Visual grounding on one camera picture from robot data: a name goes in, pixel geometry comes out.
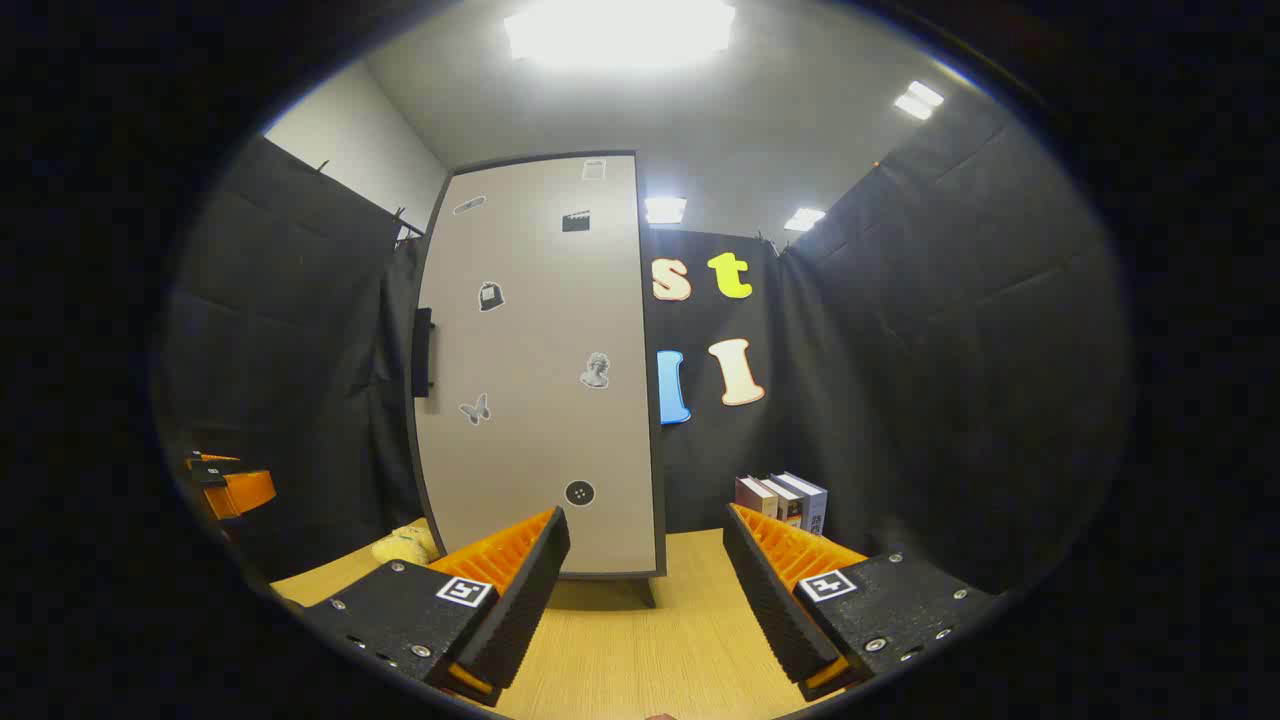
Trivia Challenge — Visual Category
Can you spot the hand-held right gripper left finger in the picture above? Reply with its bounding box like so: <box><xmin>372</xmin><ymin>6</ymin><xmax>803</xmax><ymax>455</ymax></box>
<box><xmin>300</xmin><ymin>505</ymin><xmax>572</xmax><ymax>707</ymax></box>

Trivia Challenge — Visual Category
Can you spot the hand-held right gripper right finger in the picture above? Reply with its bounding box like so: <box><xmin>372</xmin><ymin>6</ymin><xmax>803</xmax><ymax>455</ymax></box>
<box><xmin>722</xmin><ymin>503</ymin><xmax>1001</xmax><ymax>703</ymax></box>

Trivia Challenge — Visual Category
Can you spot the black cabinet door handle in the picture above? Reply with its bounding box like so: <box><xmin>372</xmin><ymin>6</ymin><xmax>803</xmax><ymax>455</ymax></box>
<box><xmin>411</xmin><ymin>307</ymin><xmax>437</xmax><ymax>399</ymax></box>

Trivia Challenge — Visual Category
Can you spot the grey cabinet door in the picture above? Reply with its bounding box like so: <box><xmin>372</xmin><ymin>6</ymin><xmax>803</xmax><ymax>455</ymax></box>
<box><xmin>412</xmin><ymin>150</ymin><xmax>669</xmax><ymax>581</ymax></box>

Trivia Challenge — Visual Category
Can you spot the brown hardcover book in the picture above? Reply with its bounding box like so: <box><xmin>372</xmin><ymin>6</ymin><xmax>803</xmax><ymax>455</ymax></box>
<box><xmin>735</xmin><ymin>476</ymin><xmax>779</xmax><ymax>519</ymax></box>

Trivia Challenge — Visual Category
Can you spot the blue grey book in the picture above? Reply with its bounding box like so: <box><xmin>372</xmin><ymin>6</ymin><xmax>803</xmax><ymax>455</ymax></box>
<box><xmin>780</xmin><ymin>471</ymin><xmax>829</xmax><ymax>536</ymax></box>

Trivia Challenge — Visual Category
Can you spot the yellow soft toy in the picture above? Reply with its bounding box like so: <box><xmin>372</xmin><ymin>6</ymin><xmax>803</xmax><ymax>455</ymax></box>
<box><xmin>372</xmin><ymin>525</ymin><xmax>441</xmax><ymax>567</ymax></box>

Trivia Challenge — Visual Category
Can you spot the black backdrop cloth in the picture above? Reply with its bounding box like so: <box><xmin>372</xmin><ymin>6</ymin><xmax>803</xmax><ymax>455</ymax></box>
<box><xmin>155</xmin><ymin>95</ymin><xmax>1136</xmax><ymax>601</ymax></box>

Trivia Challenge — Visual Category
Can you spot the large ceiling light panel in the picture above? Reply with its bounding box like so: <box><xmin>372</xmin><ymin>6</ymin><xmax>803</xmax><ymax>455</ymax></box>
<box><xmin>503</xmin><ymin>0</ymin><xmax>738</xmax><ymax>66</ymax></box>

